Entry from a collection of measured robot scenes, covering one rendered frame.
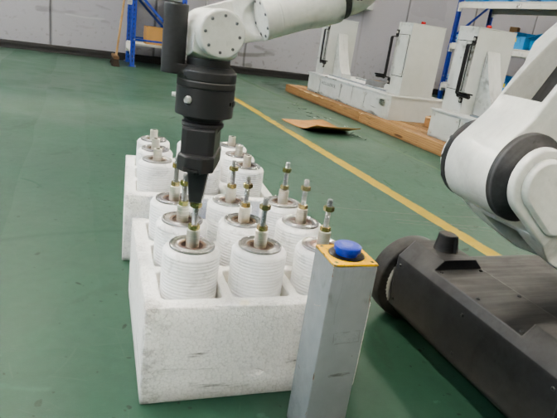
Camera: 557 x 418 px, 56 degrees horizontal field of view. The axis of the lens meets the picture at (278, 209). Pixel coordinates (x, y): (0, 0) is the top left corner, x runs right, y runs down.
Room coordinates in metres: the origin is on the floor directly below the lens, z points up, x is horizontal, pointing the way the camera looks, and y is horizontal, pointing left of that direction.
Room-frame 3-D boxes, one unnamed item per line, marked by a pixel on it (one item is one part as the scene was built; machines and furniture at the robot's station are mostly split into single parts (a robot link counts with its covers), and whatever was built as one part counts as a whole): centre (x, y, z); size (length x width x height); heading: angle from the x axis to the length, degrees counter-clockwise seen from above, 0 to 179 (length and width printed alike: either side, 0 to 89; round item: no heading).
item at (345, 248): (0.71, -0.11, 0.32); 0.04 x 0.04 x 0.02
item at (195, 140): (0.81, 0.14, 0.45); 0.13 x 0.10 x 0.12; 2
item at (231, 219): (0.96, 0.06, 0.25); 0.08 x 0.08 x 0.01
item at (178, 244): (0.81, 0.13, 0.25); 0.08 x 0.08 x 0.01
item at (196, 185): (0.79, 0.13, 0.36); 0.03 x 0.02 x 0.06; 92
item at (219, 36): (0.79, 0.14, 0.57); 0.11 x 0.11 x 0.11; 24
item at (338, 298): (0.71, -0.11, 0.16); 0.07 x 0.07 x 0.31; 20
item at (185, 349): (0.96, 0.06, 0.09); 0.39 x 0.39 x 0.18; 20
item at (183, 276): (0.81, 0.13, 0.16); 0.10 x 0.10 x 0.18
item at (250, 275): (0.85, 0.02, 0.16); 0.10 x 0.10 x 0.18
